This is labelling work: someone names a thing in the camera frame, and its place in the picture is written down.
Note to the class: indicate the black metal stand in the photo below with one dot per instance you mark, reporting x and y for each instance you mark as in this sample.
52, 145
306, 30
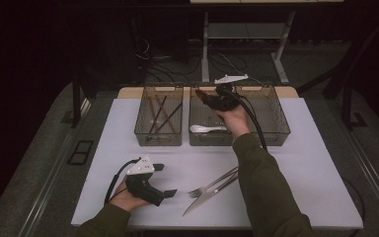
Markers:
348, 82
76, 102

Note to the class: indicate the transparent grey plastic bin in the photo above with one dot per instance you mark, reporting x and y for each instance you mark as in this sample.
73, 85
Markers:
273, 112
144, 135
207, 140

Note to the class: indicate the black chopstick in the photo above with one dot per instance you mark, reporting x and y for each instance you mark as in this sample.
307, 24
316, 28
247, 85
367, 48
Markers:
169, 118
158, 115

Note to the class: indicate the white metal desk frame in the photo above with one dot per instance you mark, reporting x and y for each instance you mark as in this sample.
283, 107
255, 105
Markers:
246, 31

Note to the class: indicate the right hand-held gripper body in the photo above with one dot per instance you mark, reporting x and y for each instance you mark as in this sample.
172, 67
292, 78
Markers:
227, 100

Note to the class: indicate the person's right hand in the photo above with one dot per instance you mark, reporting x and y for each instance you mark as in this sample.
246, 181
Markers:
235, 121

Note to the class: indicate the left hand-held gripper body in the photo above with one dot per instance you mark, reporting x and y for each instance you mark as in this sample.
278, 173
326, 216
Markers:
143, 186

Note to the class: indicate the white ceramic spoon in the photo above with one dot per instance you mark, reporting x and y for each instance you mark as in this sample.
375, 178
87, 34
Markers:
204, 129

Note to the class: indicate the metal knife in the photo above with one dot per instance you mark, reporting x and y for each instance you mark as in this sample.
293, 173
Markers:
204, 197

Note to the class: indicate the metal fork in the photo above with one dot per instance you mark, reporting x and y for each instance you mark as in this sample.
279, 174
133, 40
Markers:
207, 187

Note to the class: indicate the person's left hand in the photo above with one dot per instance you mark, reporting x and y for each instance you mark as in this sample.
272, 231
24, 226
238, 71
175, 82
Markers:
126, 199

